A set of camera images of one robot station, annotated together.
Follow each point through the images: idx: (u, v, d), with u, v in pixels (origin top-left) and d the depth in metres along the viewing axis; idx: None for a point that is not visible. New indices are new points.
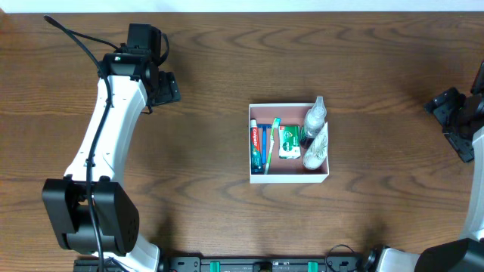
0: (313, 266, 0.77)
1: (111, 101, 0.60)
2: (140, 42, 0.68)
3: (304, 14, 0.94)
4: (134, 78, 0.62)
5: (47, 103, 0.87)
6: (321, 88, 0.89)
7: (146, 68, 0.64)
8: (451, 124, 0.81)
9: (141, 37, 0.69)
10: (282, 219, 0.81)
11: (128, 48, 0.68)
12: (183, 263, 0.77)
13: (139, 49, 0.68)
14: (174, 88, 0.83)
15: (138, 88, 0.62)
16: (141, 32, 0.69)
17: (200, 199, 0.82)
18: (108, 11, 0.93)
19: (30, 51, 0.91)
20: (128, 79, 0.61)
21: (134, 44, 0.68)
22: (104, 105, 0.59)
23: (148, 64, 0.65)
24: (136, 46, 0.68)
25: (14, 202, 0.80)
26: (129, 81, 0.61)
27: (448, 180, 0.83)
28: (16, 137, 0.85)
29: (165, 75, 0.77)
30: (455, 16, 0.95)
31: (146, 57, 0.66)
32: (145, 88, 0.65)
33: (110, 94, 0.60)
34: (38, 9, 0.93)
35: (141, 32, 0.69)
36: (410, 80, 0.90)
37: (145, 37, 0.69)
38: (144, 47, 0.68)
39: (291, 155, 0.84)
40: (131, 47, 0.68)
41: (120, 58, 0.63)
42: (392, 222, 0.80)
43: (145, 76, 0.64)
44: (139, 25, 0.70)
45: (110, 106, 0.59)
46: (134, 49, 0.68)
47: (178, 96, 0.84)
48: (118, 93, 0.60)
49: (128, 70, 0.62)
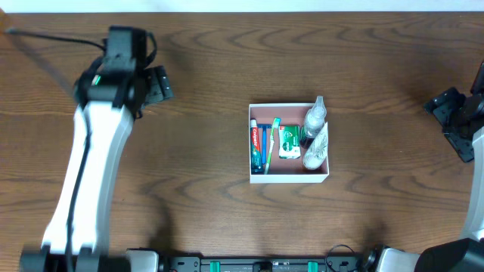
0: (313, 266, 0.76)
1: (90, 140, 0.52)
2: (122, 49, 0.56)
3: (303, 15, 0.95)
4: (116, 106, 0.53)
5: (49, 103, 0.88)
6: (321, 87, 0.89)
7: (130, 88, 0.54)
8: (452, 123, 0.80)
9: (123, 41, 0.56)
10: (282, 219, 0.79)
11: (109, 57, 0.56)
12: (183, 264, 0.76)
13: (120, 59, 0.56)
14: (165, 84, 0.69)
15: (121, 118, 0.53)
16: (122, 39, 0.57)
17: (200, 199, 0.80)
18: (110, 12, 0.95)
19: (33, 52, 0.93)
20: (110, 108, 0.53)
21: (113, 50, 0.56)
22: (82, 144, 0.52)
23: (131, 82, 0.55)
24: (117, 55, 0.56)
25: (15, 201, 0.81)
26: (110, 111, 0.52)
27: (449, 180, 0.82)
28: (17, 137, 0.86)
29: (155, 73, 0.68)
30: (456, 16, 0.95)
31: (130, 72, 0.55)
32: (131, 111, 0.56)
33: (88, 134, 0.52)
34: (41, 10, 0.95)
35: (122, 35, 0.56)
36: (411, 80, 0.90)
37: (127, 40, 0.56)
38: (125, 54, 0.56)
39: (291, 155, 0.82)
40: (113, 57, 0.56)
41: (100, 78, 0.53)
42: (392, 222, 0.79)
43: (128, 97, 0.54)
44: (120, 26, 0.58)
45: (90, 147, 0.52)
46: (115, 59, 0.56)
47: (171, 94, 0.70)
48: (98, 128, 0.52)
49: (110, 93, 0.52)
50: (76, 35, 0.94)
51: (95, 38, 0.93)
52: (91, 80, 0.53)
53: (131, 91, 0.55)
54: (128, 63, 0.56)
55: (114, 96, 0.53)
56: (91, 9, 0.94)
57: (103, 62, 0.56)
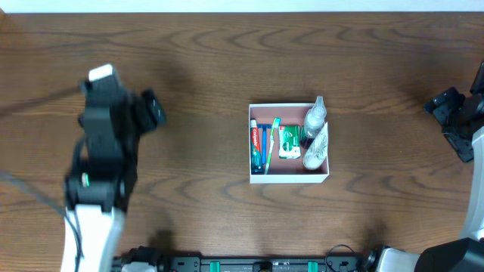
0: (313, 266, 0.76)
1: (82, 251, 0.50)
2: (103, 131, 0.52)
3: (303, 15, 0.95)
4: (107, 208, 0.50)
5: (49, 103, 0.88)
6: (321, 87, 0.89)
7: (120, 178, 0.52)
8: (452, 123, 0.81)
9: (101, 123, 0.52)
10: (282, 219, 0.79)
11: (91, 141, 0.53)
12: (183, 264, 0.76)
13: (105, 146, 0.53)
14: (156, 109, 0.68)
15: (112, 225, 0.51)
16: (100, 121, 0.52)
17: (200, 199, 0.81)
18: (109, 12, 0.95)
19: (32, 52, 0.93)
20: (98, 212, 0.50)
21: (94, 137, 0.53)
22: (76, 254, 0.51)
23: (122, 175, 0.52)
24: (99, 140, 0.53)
25: (14, 201, 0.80)
26: (99, 216, 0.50)
27: (449, 180, 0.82)
28: (17, 137, 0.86)
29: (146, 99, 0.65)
30: (456, 16, 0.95)
31: (119, 165, 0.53)
32: (125, 202, 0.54)
33: (79, 244, 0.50)
34: (40, 10, 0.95)
35: (97, 115, 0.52)
36: (410, 80, 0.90)
37: (105, 122, 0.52)
38: (108, 138, 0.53)
39: (291, 155, 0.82)
40: (95, 142, 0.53)
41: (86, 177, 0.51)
42: (392, 222, 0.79)
43: (119, 194, 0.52)
44: (97, 106, 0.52)
45: (81, 257, 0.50)
46: (99, 144, 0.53)
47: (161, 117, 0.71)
48: (89, 242, 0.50)
49: (98, 195, 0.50)
50: (76, 35, 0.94)
51: (95, 38, 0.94)
52: (77, 179, 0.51)
53: (122, 186, 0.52)
54: (114, 147, 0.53)
55: (103, 198, 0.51)
56: (91, 9, 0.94)
57: (88, 149, 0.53)
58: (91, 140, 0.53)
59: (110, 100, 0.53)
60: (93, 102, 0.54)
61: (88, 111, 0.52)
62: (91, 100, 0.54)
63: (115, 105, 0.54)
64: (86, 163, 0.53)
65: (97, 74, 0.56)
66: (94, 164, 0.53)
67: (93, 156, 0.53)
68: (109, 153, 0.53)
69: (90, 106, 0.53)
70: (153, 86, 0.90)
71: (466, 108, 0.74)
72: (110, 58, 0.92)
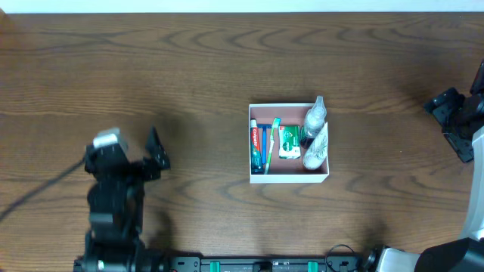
0: (313, 266, 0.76)
1: None
2: (110, 229, 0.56)
3: (303, 14, 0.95)
4: None
5: (50, 103, 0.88)
6: (321, 87, 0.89)
7: (134, 263, 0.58)
8: (452, 123, 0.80)
9: (107, 225, 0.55)
10: (282, 219, 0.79)
11: (100, 234, 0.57)
12: (183, 263, 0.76)
13: (114, 236, 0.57)
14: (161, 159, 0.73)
15: None
16: (107, 223, 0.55)
17: (200, 199, 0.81)
18: (110, 12, 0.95)
19: (33, 52, 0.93)
20: None
21: (100, 230, 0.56)
22: None
23: (134, 258, 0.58)
24: (108, 234, 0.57)
25: (15, 202, 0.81)
26: None
27: (449, 180, 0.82)
28: (17, 137, 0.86)
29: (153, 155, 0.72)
30: (456, 16, 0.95)
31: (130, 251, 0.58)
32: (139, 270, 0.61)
33: None
34: (40, 10, 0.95)
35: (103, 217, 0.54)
36: (410, 80, 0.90)
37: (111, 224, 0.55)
38: (116, 231, 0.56)
39: (291, 155, 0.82)
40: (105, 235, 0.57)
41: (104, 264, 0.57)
42: (392, 222, 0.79)
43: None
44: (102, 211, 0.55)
45: None
46: (108, 236, 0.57)
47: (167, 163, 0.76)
48: None
49: None
50: (76, 35, 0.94)
51: (95, 39, 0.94)
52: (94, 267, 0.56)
53: (135, 267, 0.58)
54: (121, 236, 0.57)
55: None
56: (92, 9, 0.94)
57: (98, 239, 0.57)
58: (99, 233, 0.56)
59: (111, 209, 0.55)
60: (95, 199, 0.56)
61: (94, 215, 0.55)
62: (94, 197, 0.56)
63: (118, 202, 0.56)
64: (97, 248, 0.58)
65: (102, 140, 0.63)
66: (104, 246, 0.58)
67: (102, 240, 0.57)
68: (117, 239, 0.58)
69: (94, 205, 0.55)
70: (153, 86, 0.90)
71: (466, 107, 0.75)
72: (110, 58, 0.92)
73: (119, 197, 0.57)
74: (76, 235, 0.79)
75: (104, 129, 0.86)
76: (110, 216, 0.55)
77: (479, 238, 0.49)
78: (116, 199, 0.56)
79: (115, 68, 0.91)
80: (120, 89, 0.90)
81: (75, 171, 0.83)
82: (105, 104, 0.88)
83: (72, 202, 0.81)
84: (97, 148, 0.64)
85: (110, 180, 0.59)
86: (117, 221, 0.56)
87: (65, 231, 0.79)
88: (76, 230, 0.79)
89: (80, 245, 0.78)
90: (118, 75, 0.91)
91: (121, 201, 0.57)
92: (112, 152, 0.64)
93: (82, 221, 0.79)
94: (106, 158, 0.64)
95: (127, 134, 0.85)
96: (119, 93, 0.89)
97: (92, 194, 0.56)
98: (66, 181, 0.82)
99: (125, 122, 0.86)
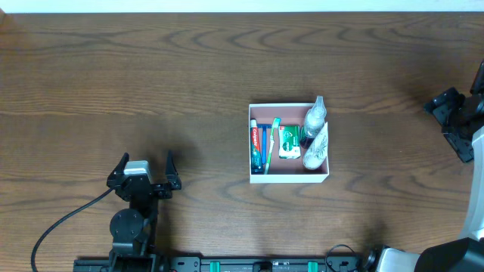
0: (313, 266, 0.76)
1: None
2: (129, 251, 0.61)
3: (303, 14, 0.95)
4: None
5: (49, 103, 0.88)
6: (321, 87, 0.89)
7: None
8: (452, 123, 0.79)
9: (128, 249, 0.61)
10: (282, 218, 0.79)
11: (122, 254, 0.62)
12: (183, 263, 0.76)
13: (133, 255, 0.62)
14: (174, 183, 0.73)
15: None
16: (128, 248, 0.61)
17: (200, 199, 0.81)
18: (109, 11, 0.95)
19: (33, 51, 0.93)
20: None
21: (122, 252, 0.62)
22: None
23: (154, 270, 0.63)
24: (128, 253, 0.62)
25: (14, 202, 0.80)
26: None
27: (448, 180, 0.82)
28: (17, 137, 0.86)
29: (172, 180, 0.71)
30: (456, 16, 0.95)
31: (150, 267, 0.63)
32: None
33: None
34: (38, 10, 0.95)
35: (125, 244, 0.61)
36: (411, 80, 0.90)
37: (132, 248, 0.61)
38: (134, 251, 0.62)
39: (291, 155, 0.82)
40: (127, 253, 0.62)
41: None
42: (393, 222, 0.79)
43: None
44: (125, 239, 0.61)
45: None
46: (129, 254, 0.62)
47: (179, 185, 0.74)
48: None
49: None
50: (76, 35, 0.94)
51: (95, 38, 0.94)
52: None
53: None
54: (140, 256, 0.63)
55: None
56: (91, 9, 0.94)
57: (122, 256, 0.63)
58: (121, 254, 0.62)
59: (131, 239, 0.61)
60: (117, 228, 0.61)
61: (116, 242, 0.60)
62: (116, 227, 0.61)
63: (137, 230, 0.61)
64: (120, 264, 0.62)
65: (132, 169, 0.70)
66: (125, 261, 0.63)
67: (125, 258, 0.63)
68: (137, 265, 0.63)
69: (116, 233, 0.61)
70: (153, 86, 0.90)
71: (467, 107, 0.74)
72: (110, 58, 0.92)
73: (138, 226, 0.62)
74: (76, 235, 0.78)
75: (104, 130, 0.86)
76: (131, 242, 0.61)
77: (479, 238, 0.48)
78: (135, 228, 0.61)
79: (115, 67, 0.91)
80: (119, 89, 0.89)
81: (75, 171, 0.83)
82: (105, 104, 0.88)
83: (72, 202, 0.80)
84: (126, 176, 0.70)
85: (129, 210, 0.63)
86: (137, 245, 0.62)
87: (65, 232, 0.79)
88: (76, 230, 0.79)
89: (80, 245, 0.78)
90: (118, 75, 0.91)
91: (140, 229, 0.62)
92: (139, 180, 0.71)
93: (81, 221, 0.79)
94: (134, 185, 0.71)
95: (127, 134, 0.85)
96: (119, 93, 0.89)
97: (114, 224, 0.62)
98: (66, 181, 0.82)
99: (125, 122, 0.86)
